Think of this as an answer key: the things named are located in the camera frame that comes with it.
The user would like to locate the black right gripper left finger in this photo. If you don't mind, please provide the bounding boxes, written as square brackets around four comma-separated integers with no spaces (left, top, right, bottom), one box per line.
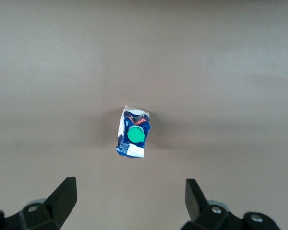
[0,176,78,230]

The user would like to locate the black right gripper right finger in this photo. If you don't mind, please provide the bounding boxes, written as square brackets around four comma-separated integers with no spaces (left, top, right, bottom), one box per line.
[179,178,282,230]

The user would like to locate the blue white milk carton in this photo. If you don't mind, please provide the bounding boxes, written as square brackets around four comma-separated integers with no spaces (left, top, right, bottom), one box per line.
[115,105,152,159]

